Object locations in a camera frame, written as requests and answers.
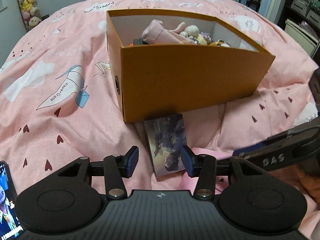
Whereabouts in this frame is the dark photo card box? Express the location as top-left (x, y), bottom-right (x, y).
top-left (144, 114), bottom-right (187, 178)

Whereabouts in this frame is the pink printed bed quilt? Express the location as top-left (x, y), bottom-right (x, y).
top-left (0, 0), bottom-right (320, 240)

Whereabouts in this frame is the orange cardboard box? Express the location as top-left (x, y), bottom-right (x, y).
top-left (106, 9), bottom-right (275, 123)

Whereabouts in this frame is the beige storage bin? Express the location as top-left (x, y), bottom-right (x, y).
top-left (285, 19), bottom-right (319, 56)

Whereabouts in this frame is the smartphone with lit screen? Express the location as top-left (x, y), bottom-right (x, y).
top-left (0, 161), bottom-right (23, 240)

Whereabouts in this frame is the red panda sailor plush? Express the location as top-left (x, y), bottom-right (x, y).
top-left (209, 40), bottom-right (231, 48)

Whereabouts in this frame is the dark wardrobe shelf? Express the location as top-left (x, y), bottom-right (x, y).
top-left (278, 0), bottom-right (319, 64)

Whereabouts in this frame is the cream crochet bunny doll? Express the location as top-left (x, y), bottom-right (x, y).
top-left (173, 22), bottom-right (212, 45)

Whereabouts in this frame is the pink fabric pouch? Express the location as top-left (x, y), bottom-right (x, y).
top-left (142, 20), bottom-right (196, 45)

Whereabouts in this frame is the checkered storage basket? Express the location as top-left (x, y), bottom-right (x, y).
top-left (290, 0), bottom-right (310, 17)

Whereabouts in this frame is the hanging plush toy organizer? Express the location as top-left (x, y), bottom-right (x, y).
top-left (17, 0), bottom-right (42, 31)

